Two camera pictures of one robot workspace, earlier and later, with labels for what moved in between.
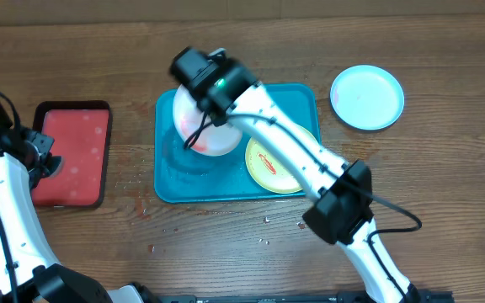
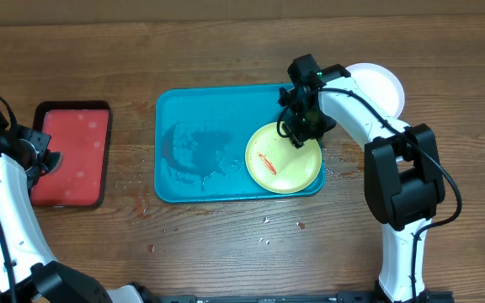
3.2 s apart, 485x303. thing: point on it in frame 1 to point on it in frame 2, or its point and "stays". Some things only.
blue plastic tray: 183,174 stays
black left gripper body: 42,153 stays
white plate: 197,130 to 380,87
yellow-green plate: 269,168 stays
